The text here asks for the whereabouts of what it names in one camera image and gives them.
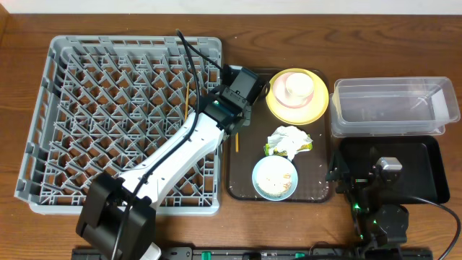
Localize wooden chopstick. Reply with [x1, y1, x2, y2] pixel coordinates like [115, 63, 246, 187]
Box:
[235, 133, 240, 153]
[184, 82, 190, 122]

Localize white paper napkin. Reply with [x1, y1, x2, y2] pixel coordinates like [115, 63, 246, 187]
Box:
[266, 126, 313, 161]

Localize food scraps rice pile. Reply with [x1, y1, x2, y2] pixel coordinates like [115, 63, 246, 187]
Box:
[254, 157, 294, 198]

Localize light blue bowl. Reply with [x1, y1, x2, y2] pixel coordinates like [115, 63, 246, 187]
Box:
[252, 155, 298, 202]

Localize green yellow snack wrapper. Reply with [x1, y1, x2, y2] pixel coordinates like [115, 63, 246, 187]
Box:
[263, 142, 313, 158]

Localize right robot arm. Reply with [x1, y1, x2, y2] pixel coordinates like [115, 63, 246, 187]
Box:
[326, 150, 409, 251]

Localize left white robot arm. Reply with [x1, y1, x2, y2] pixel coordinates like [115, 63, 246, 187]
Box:
[76, 84, 259, 259]

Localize black waste tray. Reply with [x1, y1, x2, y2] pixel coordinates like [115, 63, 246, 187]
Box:
[339, 136, 450, 204]

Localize clear plastic waste bin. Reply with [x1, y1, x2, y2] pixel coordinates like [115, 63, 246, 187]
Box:
[330, 77, 461, 138]

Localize dark brown serving tray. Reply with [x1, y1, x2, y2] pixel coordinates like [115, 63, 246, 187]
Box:
[226, 66, 334, 203]

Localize pink bowl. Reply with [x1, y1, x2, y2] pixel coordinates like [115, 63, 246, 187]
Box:
[273, 72, 314, 108]

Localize cream white cup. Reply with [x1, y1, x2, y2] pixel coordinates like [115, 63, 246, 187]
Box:
[285, 73, 314, 103]

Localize yellow plate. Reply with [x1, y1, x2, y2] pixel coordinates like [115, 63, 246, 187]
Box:
[266, 68, 329, 125]

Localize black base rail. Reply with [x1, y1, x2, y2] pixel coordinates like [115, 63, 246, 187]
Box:
[71, 246, 434, 260]

